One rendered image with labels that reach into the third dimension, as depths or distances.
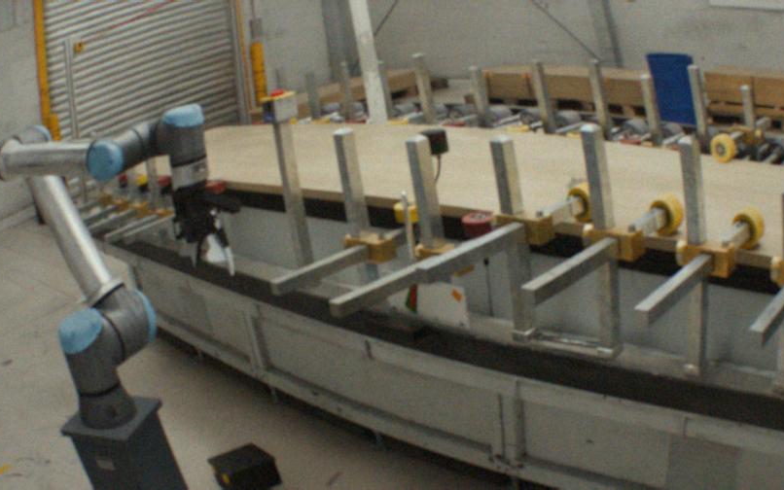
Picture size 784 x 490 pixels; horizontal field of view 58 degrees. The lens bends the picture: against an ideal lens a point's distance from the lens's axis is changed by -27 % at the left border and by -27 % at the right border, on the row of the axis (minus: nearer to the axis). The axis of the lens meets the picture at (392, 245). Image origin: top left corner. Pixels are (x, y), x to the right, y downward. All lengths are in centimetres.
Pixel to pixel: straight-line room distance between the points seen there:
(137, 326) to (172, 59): 864
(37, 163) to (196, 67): 891
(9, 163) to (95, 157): 44
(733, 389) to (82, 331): 148
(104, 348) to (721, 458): 155
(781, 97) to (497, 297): 564
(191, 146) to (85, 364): 61
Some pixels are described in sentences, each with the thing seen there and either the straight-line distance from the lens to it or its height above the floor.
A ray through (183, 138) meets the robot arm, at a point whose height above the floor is 124.
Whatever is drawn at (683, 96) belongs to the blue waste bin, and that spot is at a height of 33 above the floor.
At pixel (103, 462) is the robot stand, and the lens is 214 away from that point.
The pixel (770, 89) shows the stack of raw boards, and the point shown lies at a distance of 756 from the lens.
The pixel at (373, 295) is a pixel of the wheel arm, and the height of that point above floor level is 85.
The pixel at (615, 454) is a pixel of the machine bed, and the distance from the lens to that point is 224.
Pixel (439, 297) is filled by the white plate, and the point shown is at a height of 77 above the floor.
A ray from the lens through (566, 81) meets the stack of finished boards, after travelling 864.
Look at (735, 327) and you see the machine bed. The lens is 181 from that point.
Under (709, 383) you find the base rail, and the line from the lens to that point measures 160.
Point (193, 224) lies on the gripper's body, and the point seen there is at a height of 106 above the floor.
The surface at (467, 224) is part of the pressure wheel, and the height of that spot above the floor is 90.
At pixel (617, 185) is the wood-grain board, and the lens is 225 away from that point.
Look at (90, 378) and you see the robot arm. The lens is 206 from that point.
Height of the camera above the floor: 147
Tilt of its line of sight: 16 degrees down
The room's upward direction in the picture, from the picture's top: 10 degrees counter-clockwise
